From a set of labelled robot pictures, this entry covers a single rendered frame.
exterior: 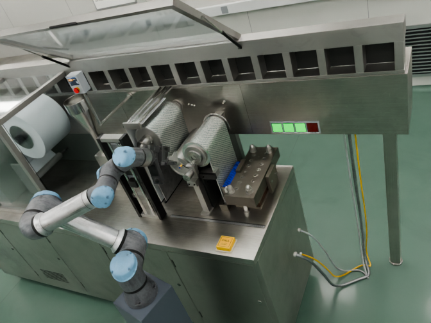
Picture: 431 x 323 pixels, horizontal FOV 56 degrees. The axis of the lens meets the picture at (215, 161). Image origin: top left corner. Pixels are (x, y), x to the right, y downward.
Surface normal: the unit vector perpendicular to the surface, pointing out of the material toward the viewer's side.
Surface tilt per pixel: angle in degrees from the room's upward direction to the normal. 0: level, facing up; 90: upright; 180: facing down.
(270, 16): 90
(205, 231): 0
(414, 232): 0
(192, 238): 0
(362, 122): 90
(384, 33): 90
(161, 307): 90
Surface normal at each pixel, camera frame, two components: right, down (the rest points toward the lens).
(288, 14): -0.40, 0.63
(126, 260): -0.28, -0.69
